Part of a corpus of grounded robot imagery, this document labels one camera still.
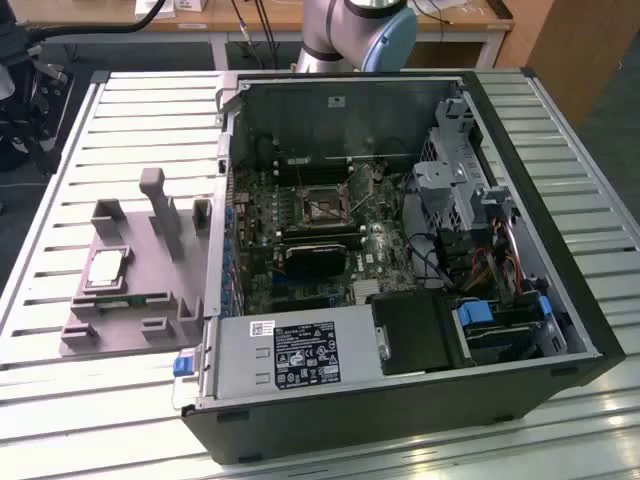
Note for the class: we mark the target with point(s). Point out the black graphics card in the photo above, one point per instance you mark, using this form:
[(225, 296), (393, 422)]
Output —
[(315, 257)]

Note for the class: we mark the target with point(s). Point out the black RAM slot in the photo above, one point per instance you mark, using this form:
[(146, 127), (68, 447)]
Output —
[(312, 167), (320, 242), (320, 238), (320, 229), (312, 160), (320, 233), (312, 182), (312, 174)]

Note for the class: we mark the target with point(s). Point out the blue expansion slot clip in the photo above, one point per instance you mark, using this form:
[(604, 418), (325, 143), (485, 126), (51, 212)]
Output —
[(229, 215), (229, 245)]

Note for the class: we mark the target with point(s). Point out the hard disk in blue carrier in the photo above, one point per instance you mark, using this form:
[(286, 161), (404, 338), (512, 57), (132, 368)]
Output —
[(475, 312)]

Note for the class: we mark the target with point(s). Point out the black drive bay cover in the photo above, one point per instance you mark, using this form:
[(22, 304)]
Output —
[(415, 330)]

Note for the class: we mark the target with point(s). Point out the grey parts rack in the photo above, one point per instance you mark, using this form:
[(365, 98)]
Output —
[(145, 240)]

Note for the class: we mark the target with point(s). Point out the black machine equipment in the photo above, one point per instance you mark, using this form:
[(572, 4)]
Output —
[(25, 100)]

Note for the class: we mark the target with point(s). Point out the black expansion slot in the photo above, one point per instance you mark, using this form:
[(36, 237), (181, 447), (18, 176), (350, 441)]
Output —
[(300, 303)]

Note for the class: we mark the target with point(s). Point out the silver green CPU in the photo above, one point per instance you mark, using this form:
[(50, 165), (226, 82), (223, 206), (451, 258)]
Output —
[(105, 267)]

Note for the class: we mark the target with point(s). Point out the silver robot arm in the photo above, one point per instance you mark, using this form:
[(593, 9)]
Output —
[(330, 25)]

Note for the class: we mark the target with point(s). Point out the CPU socket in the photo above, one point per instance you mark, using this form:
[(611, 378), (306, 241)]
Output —
[(322, 209)]

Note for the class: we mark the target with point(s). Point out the blue case latch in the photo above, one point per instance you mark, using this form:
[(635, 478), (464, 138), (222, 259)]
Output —
[(183, 364)]

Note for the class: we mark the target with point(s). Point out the wooden desk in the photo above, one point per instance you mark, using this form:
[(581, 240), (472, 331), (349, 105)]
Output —
[(200, 22)]

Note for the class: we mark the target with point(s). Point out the silver power supply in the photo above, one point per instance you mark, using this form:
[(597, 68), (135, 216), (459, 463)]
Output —
[(240, 350)]

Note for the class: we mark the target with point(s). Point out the white box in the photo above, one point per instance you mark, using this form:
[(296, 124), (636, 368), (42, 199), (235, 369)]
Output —
[(155, 9)]

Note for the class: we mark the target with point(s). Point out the green motherboard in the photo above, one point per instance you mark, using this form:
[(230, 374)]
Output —
[(385, 250)]

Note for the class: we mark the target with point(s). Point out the brown wooden cabinet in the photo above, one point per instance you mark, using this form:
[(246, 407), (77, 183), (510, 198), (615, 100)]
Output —
[(575, 50)]

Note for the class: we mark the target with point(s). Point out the silver metal drive cage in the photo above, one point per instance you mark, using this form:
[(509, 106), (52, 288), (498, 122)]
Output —
[(450, 180)]

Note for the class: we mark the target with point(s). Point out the thin metal locking lever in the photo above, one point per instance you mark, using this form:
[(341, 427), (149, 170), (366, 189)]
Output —
[(361, 201)]

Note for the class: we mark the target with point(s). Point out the green RAM stick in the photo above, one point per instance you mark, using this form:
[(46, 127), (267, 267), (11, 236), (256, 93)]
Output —
[(135, 300)]

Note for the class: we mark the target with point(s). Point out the black PC case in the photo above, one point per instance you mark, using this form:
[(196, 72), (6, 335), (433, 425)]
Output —
[(350, 430)]

